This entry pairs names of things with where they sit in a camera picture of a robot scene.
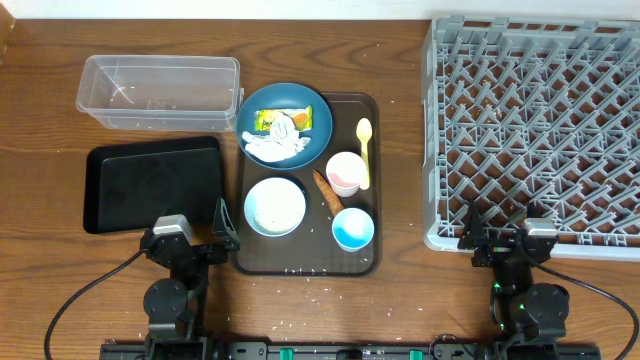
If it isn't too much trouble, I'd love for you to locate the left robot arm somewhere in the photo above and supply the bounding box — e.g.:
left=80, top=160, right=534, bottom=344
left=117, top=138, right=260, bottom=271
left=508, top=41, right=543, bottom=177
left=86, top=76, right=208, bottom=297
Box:
left=140, top=198, right=240, bottom=360

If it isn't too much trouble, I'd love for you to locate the dark blue plate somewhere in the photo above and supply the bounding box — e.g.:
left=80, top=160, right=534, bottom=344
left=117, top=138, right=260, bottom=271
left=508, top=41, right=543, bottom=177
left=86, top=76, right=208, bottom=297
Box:
left=236, top=83, right=334, bottom=170

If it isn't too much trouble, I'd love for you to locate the brown serving tray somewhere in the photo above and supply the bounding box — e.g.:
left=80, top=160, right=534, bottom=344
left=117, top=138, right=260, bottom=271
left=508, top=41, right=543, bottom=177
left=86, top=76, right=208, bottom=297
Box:
left=232, top=93, right=382, bottom=277

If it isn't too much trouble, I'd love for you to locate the pink plastic cup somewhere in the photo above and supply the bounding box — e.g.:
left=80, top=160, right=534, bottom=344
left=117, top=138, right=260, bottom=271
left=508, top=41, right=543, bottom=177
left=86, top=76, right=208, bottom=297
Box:
left=325, top=151, right=366, bottom=197

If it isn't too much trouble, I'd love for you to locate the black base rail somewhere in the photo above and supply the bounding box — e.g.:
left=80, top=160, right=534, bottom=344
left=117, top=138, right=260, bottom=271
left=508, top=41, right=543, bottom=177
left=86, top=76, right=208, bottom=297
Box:
left=99, top=335, right=601, bottom=360

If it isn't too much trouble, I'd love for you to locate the white tissue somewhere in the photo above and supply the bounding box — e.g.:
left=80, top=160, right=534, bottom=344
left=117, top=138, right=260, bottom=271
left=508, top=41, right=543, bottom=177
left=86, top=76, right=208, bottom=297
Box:
left=242, top=111, right=311, bottom=163

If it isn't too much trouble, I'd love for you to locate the light blue cup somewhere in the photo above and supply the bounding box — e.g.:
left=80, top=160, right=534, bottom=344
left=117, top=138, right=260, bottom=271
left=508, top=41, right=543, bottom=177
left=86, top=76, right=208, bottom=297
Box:
left=331, top=208, right=375, bottom=252

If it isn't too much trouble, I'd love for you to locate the clear plastic waste bin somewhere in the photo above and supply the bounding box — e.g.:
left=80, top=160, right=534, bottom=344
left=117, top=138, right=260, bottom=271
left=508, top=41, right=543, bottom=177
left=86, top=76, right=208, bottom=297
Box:
left=76, top=55, right=244, bottom=132

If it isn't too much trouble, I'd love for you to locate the light blue bowl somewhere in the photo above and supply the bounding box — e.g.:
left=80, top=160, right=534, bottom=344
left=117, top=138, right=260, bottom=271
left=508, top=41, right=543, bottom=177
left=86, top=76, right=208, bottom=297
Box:
left=243, top=177, right=306, bottom=237

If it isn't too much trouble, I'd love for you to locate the yellow green snack wrapper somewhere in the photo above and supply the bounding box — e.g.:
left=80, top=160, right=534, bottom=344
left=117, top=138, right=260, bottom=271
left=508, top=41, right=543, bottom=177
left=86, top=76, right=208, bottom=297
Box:
left=254, top=105, right=313, bottom=131

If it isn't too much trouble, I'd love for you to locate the orange carrot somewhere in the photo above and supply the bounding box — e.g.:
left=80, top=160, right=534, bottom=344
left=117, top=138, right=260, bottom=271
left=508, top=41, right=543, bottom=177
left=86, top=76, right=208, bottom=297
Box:
left=313, top=170, right=344, bottom=216

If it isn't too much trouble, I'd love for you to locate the black rectangular tray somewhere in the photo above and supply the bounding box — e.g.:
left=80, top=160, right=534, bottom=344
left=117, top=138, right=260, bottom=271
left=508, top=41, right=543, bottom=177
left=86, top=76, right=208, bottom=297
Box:
left=83, top=136, right=223, bottom=234

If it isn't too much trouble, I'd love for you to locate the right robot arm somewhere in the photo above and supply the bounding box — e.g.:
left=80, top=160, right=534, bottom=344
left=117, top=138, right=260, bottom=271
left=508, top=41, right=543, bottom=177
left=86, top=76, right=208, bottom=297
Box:
left=458, top=203, right=569, bottom=359

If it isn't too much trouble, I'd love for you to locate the yellow plastic spoon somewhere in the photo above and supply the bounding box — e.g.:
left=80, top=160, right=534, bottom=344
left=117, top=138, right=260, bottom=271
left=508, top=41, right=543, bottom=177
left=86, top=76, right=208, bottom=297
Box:
left=356, top=118, right=373, bottom=190

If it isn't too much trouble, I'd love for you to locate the grey dishwasher rack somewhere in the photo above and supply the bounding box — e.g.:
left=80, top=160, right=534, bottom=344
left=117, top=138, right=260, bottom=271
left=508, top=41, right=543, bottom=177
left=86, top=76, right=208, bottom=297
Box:
left=420, top=15, right=639, bottom=262

